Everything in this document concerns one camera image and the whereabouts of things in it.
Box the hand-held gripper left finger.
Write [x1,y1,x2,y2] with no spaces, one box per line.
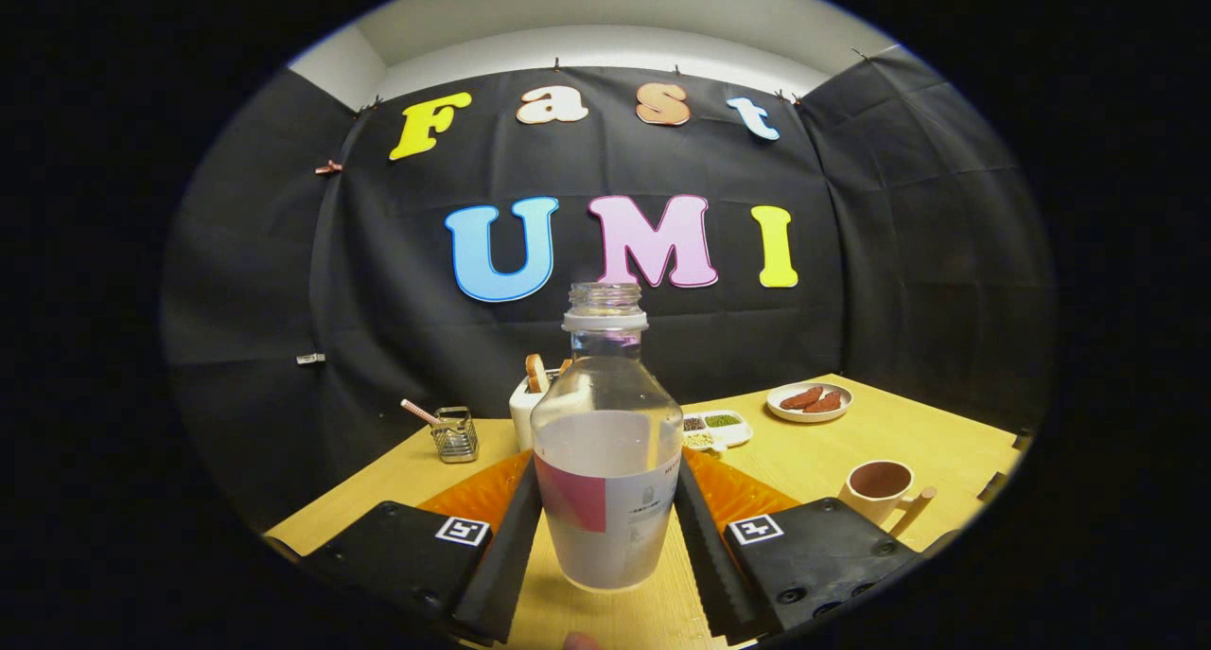
[303,449,545,646]

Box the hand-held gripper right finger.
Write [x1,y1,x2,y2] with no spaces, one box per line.
[674,447,923,646]

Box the clear juice bottle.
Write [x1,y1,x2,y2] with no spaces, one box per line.
[530,282,685,592]

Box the cream cup with wooden handle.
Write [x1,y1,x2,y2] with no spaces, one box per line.
[838,460,938,528]

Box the white divided condiment dish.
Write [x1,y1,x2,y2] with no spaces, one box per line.
[679,410,755,454]

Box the white toaster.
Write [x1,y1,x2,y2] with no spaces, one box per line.
[509,371,569,452]

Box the wooden table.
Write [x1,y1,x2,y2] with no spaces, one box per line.
[265,374,1027,650]

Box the white oval plate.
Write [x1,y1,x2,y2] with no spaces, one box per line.
[766,382,854,424]

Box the black backdrop cloth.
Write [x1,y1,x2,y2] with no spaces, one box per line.
[161,49,1056,537]

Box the wire mesh basket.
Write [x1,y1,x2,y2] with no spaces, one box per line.
[432,406,480,464]

